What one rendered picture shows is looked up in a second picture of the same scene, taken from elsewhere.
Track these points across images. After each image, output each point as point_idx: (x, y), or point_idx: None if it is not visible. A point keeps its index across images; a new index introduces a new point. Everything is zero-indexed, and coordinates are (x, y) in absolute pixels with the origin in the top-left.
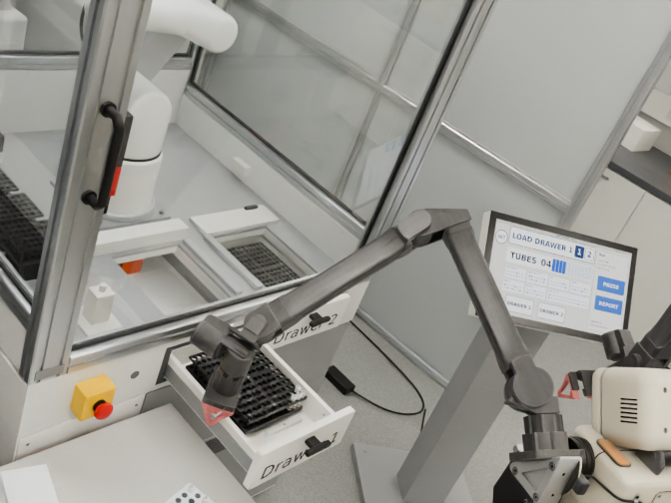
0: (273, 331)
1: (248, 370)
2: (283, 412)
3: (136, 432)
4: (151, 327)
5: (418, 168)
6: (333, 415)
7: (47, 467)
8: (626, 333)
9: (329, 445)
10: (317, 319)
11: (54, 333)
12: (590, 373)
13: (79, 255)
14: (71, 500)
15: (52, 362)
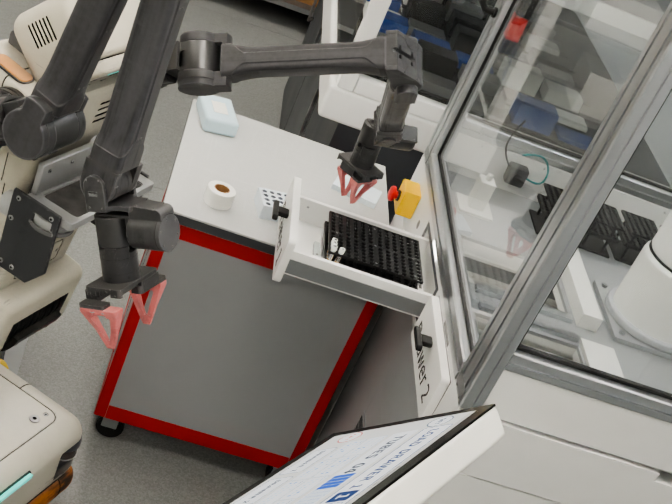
0: (376, 109)
1: (360, 138)
2: (327, 248)
3: None
4: (443, 191)
5: (553, 237)
6: (296, 225)
7: (372, 202)
8: (157, 206)
9: (272, 215)
10: (420, 332)
11: (443, 119)
12: (142, 273)
13: (473, 60)
14: (341, 199)
15: (431, 146)
